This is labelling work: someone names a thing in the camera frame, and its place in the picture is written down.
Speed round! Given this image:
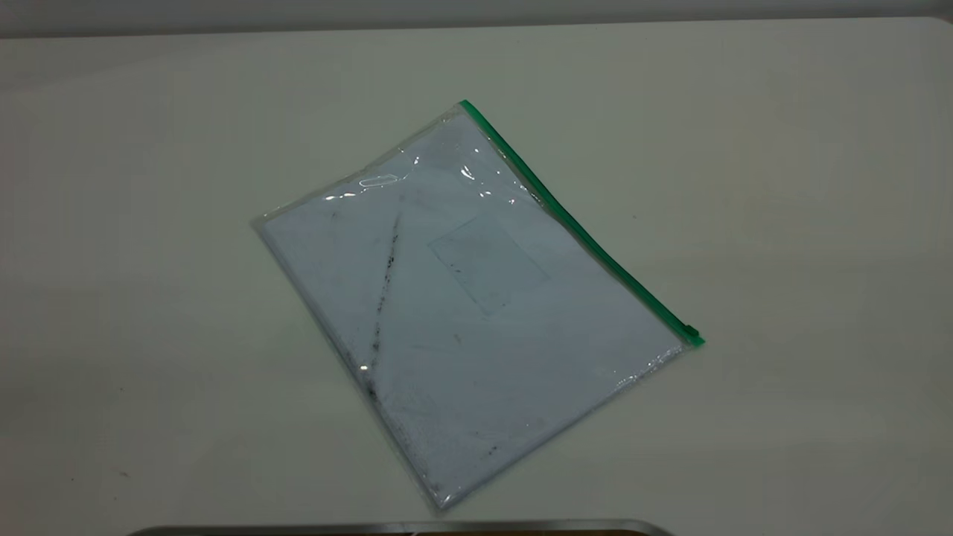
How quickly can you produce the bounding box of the clear zip bag green zipper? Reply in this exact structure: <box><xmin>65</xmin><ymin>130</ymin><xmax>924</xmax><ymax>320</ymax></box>
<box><xmin>252</xmin><ymin>99</ymin><xmax>707</xmax><ymax>513</ymax></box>

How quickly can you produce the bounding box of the grey metal bar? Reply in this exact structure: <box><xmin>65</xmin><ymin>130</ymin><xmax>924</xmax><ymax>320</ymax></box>
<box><xmin>127</xmin><ymin>519</ymin><xmax>675</xmax><ymax>536</ymax></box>

